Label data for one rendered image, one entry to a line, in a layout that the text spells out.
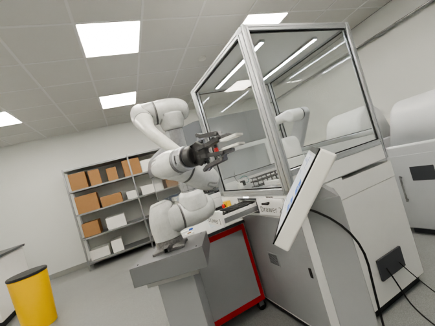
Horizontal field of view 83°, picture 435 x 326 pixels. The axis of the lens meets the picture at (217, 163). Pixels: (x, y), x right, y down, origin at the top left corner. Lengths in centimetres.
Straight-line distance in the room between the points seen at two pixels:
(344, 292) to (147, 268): 88
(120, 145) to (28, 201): 205
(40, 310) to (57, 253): 245
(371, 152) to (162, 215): 150
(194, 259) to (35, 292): 273
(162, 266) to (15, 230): 515
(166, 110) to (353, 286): 115
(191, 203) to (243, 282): 95
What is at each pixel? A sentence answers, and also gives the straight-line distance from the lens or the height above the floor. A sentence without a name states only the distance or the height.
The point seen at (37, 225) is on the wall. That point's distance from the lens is 621.
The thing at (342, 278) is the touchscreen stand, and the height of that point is 74.
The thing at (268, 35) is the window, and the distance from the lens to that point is 176.
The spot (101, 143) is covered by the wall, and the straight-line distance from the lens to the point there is 606.
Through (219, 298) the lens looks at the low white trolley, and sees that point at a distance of 211.
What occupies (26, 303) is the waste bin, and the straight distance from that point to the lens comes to 385.
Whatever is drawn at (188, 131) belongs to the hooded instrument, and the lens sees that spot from 269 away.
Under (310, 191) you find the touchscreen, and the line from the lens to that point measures 74.
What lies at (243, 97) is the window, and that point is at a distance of 171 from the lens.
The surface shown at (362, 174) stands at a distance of 195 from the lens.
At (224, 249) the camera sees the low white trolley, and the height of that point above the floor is 60.
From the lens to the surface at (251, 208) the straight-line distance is 183.
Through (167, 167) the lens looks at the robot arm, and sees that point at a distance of 90.
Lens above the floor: 123
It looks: 1 degrees up
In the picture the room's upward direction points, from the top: 16 degrees counter-clockwise
